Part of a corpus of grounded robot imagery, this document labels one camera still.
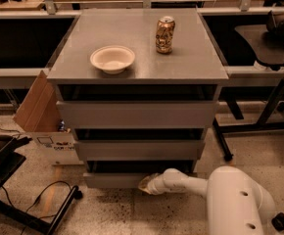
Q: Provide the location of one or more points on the white wrapped gripper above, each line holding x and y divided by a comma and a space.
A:
155, 186

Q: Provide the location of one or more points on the grey bottom drawer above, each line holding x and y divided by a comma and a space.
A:
128, 174

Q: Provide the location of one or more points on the grey drawer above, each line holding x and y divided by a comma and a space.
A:
128, 174
140, 150
136, 115

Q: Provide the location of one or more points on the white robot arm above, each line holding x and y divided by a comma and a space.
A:
236, 203

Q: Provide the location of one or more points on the grey middle drawer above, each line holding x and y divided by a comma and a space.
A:
140, 150

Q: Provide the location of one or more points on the grey drawer cabinet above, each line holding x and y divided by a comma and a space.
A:
192, 72

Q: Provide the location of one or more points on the grey top drawer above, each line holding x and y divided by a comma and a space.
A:
136, 115

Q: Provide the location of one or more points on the black caster bottom right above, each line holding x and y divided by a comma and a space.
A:
278, 222

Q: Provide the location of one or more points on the white paper bowl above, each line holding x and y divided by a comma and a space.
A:
112, 59

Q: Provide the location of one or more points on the cardboard box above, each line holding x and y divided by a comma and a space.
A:
39, 117

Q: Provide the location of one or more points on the black desk with legs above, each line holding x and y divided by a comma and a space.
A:
267, 43

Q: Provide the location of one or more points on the gold soda can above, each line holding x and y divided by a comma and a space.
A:
164, 34

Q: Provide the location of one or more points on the black stand left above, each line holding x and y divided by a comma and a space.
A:
12, 161

